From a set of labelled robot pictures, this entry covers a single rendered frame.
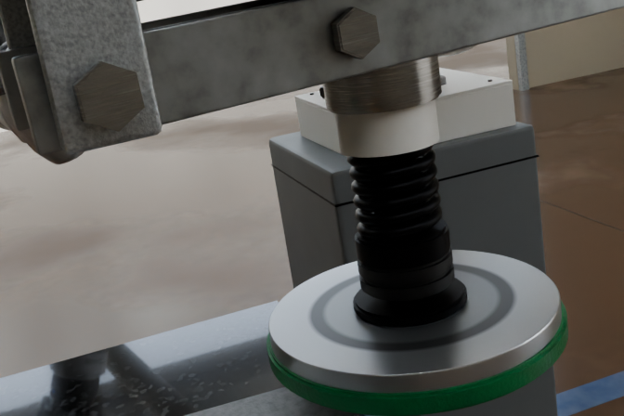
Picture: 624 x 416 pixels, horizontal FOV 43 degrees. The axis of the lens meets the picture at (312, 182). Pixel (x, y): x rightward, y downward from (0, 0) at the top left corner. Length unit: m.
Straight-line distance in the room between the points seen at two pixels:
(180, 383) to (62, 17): 0.36
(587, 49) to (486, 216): 5.29
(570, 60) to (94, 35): 6.30
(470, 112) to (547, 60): 5.07
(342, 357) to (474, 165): 0.94
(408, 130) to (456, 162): 0.90
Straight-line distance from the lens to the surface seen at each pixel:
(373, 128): 0.52
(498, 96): 1.47
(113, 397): 0.68
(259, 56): 0.44
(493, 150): 1.45
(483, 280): 0.62
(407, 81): 0.51
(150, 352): 0.74
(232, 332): 0.73
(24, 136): 1.28
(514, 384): 0.53
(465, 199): 1.44
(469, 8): 0.51
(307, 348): 0.55
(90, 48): 0.40
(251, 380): 0.65
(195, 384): 0.66
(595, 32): 6.75
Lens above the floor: 1.13
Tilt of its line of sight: 15 degrees down
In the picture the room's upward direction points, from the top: 9 degrees counter-clockwise
